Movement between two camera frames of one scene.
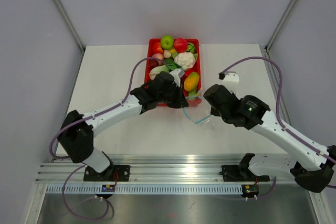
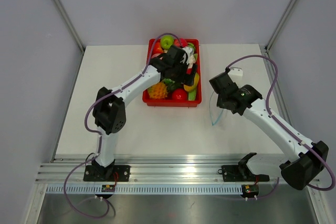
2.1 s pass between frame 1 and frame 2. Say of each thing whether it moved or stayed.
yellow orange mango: stayed
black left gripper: moved
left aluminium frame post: stayed
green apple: stayed
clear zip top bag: moved
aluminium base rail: stayed
